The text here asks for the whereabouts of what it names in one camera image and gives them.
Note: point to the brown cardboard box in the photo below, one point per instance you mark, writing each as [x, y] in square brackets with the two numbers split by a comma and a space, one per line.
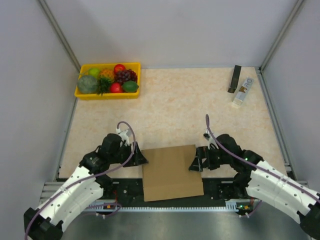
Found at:
[167, 176]

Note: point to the red apple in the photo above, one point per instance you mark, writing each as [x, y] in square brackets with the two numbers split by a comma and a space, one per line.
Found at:
[119, 68]
[115, 88]

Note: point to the black carton box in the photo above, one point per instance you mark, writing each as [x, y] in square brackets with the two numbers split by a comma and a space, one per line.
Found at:
[233, 84]

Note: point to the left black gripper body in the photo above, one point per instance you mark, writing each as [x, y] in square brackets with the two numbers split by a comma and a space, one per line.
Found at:
[126, 152]

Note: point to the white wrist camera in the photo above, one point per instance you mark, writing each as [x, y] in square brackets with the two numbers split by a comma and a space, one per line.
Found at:
[125, 135]
[211, 141]

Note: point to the white silver carton box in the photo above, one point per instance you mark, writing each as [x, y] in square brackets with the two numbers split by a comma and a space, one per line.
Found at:
[243, 91]

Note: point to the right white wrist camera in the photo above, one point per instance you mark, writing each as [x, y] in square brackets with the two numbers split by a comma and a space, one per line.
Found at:
[211, 141]

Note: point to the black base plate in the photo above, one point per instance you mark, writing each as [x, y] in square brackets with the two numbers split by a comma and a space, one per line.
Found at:
[217, 192]

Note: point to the red apple back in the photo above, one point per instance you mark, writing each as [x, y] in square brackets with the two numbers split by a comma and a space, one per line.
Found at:
[119, 68]

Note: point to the yellow plastic tray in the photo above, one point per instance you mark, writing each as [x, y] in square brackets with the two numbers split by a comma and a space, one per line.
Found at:
[135, 66]

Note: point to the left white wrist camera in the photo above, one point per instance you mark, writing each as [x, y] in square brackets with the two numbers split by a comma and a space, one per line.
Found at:
[125, 135]

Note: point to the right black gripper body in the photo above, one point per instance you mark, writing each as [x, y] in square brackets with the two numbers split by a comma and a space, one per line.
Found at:
[214, 157]

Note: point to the green lemon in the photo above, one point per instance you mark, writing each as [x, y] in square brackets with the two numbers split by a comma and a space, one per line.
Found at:
[130, 86]

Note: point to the aluminium frame rail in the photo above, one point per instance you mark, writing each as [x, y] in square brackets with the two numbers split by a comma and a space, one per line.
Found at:
[95, 206]

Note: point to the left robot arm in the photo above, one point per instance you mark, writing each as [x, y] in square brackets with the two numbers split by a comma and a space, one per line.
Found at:
[87, 183]

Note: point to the orange pineapple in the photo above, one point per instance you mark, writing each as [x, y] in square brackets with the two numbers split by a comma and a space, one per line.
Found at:
[107, 74]

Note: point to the red apple front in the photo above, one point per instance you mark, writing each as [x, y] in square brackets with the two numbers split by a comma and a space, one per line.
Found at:
[115, 88]

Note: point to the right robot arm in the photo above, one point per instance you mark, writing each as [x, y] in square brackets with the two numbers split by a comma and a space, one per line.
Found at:
[256, 178]

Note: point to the green melon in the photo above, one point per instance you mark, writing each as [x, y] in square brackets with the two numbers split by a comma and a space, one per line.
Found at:
[87, 84]

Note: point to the green apple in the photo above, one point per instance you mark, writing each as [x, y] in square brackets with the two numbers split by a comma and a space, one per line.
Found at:
[94, 72]

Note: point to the purple grapes bunch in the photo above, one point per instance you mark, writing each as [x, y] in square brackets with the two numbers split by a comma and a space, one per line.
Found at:
[123, 76]

